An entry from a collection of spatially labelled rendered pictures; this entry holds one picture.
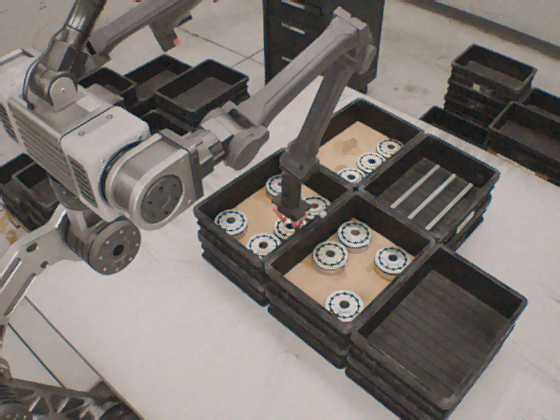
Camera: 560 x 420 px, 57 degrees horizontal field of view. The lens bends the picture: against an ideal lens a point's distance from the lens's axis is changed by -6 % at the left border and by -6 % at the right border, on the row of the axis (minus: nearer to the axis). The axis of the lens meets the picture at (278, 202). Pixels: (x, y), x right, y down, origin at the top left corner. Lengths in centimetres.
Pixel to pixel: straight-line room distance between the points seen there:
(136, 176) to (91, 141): 10
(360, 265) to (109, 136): 91
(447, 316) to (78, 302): 110
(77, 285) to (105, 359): 30
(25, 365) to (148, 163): 180
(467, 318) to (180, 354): 81
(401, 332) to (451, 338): 14
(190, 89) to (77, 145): 201
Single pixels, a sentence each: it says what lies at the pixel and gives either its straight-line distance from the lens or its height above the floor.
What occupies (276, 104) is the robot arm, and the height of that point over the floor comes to 147.
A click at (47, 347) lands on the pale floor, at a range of 261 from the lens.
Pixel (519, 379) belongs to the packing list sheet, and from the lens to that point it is 167.
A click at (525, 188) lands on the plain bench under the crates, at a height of 70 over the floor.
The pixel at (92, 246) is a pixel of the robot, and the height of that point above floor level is 118.
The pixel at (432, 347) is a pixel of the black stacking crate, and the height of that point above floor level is 83.
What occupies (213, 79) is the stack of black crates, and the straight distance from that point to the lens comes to 299.
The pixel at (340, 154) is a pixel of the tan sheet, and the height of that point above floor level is 83.
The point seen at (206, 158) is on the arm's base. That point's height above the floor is 147.
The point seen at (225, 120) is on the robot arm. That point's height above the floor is 147.
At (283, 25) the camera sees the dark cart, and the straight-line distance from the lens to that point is 315.
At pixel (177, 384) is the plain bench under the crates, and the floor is 70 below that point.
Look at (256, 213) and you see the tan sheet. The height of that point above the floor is 83.
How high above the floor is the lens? 208
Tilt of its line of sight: 45 degrees down
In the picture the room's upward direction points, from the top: 1 degrees counter-clockwise
